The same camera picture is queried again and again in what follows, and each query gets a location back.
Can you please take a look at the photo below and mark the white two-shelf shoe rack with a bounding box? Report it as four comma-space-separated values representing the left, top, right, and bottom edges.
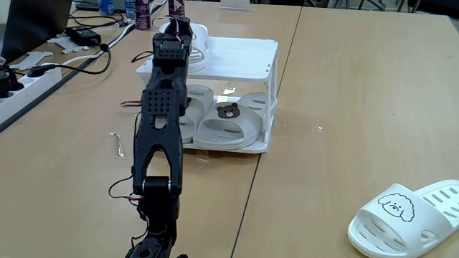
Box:
135, 35, 280, 155

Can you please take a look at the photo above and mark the purple drink can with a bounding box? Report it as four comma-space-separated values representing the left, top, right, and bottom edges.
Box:
134, 0, 152, 31
168, 0, 186, 18

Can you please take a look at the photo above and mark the white power strip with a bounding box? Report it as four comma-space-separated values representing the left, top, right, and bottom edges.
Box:
0, 66, 64, 125

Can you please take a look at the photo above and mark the black power adapter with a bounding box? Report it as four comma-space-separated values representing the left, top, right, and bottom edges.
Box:
65, 25, 103, 47

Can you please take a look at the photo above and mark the white plastic rack part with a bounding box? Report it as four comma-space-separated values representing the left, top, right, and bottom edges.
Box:
9, 50, 54, 71
46, 35, 91, 55

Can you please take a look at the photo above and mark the thin clear tape strip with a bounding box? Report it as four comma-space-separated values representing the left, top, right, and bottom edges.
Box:
108, 131, 126, 160

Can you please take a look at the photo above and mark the black power plug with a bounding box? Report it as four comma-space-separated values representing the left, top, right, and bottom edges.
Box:
0, 64, 24, 98

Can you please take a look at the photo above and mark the blue drink can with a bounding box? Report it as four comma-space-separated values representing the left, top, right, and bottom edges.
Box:
97, 0, 115, 16
123, 0, 137, 20

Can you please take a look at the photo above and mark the white dog print slipper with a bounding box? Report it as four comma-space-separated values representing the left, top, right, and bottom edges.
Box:
158, 21, 209, 74
346, 178, 459, 258

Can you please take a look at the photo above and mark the black laptop screen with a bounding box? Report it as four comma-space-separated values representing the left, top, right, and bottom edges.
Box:
1, 0, 74, 65

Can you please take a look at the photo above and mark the white cable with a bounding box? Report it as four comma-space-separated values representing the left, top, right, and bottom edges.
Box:
41, 21, 137, 69

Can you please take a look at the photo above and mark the thin black cable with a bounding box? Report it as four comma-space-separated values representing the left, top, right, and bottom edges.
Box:
67, 10, 129, 30

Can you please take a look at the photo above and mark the black plug with cable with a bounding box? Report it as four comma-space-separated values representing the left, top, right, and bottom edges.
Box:
27, 42, 113, 79

